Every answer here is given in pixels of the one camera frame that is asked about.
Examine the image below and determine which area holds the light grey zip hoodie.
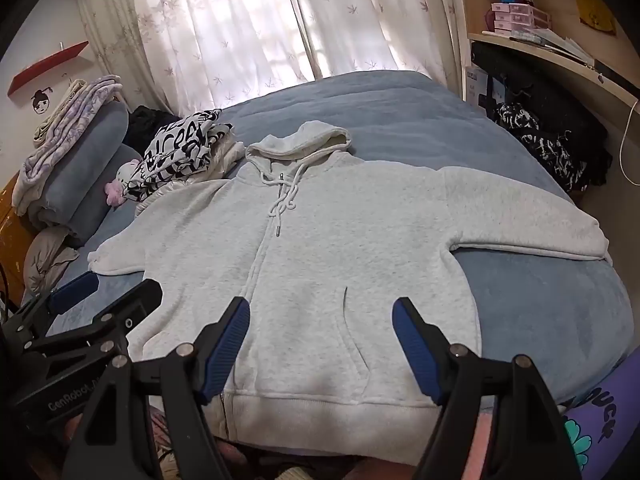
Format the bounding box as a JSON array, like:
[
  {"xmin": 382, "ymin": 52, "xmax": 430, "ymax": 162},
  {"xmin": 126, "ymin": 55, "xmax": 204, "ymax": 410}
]
[{"xmin": 88, "ymin": 122, "xmax": 608, "ymax": 465}]

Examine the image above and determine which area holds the black white clothes pile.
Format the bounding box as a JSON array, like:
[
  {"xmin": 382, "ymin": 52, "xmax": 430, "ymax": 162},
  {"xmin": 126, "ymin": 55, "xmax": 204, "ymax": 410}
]
[{"xmin": 480, "ymin": 58, "xmax": 613, "ymax": 194}]

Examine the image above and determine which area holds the beige crumpled cloth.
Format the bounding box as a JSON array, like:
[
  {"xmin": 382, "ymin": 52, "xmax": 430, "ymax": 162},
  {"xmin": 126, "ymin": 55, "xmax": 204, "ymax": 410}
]
[{"xmin": 23, "ymin": 226, "xmax": 79, "ymax": 296}]

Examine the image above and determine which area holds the blue pillow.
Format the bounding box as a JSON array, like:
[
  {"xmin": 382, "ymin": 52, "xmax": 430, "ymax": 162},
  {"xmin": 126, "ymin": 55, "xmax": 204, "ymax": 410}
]
[{"xmin": 27, "ymin": 101, "xmax": 139, "ymax": 246}]

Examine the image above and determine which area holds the pink white plush toy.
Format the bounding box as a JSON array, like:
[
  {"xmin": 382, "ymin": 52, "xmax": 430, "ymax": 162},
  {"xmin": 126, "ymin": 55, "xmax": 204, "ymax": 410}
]
[{"xmin": 104, "ymin": 159, "xmax": 140, "ymax": 208}]

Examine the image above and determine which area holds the black white graffiti garment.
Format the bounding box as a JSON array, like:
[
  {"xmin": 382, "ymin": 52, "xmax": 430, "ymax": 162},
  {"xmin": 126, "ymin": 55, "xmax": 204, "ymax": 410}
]
[{"xmin": 122, "ymin": 108, "xmax": 233, "ymax": 203}]

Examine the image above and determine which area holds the cream satin folded garment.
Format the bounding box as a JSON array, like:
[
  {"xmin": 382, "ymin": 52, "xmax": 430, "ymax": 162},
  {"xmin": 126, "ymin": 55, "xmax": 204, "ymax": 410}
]
[{"xmin": 134, "ymin": 133, "xmax": 245, "ymax": 217}]

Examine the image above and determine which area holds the black garment near headboard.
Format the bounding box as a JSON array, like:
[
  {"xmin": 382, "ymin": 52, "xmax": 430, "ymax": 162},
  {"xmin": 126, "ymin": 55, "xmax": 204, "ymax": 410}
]
[{"xmin": 122, "ymin": 105, "xmax": 179, "ymax": 155}]

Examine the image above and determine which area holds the purple printed cloth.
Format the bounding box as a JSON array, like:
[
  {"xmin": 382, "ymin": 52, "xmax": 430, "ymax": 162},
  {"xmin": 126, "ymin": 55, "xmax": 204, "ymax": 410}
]
[{"xmin": 563, "ymin": 349, "xmax": 640, "ymax": 479}]

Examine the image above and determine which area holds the purple white folded blanket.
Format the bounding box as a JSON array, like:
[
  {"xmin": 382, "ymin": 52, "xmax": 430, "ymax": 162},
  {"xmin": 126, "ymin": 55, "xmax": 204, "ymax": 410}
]
[{"xmin": 12, "ymin": 74, "xmax": 122, "ymax": 217}]

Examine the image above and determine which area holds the white floral curtain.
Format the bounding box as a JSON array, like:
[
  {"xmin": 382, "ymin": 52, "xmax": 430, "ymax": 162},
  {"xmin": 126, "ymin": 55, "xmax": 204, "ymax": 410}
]
[{"xmin": 76, "ymin": 0, "xmax": 466, "ymax": 115}]

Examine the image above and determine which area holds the white cardboard box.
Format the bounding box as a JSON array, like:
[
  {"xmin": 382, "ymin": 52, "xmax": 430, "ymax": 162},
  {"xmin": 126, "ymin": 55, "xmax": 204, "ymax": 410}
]
[{"xmin": 463, "ymin": 65, "xmax": 488, "ymax": 108}]

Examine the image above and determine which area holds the pink drawer organizer box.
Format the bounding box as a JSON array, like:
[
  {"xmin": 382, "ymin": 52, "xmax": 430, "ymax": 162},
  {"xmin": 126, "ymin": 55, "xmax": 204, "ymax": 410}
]
[{"xmin": 491, "ymin": 2, "xmax": 551, "ymax": 32}]

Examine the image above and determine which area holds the yellow sticky paper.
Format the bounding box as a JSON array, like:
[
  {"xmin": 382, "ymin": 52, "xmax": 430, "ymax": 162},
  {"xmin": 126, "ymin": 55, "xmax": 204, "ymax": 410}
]
[{"xmin": 576, "ymin": 0, "xmax": 616, "ymax": 36}]

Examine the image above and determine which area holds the wooden desk shelf unit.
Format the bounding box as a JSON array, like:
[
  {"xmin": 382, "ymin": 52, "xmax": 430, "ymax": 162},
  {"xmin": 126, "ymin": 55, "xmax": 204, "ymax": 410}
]
[{"xmin": 455, "ymin": 0, "xmax": 640, "ymax": 126}]

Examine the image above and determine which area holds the red wall shelf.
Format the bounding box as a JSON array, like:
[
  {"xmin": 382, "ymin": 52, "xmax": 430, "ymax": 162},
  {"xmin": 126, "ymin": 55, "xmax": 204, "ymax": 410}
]
[{"xmin": 6, "ymin": 40, "xmax": 89, "ymax": 96}]

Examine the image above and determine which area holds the white cable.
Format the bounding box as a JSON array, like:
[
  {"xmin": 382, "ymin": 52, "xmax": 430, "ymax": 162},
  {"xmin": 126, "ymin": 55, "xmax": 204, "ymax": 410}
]
[{"xmin": 618, "ymin": 98, "xmax": 640, "ymax": 188}]

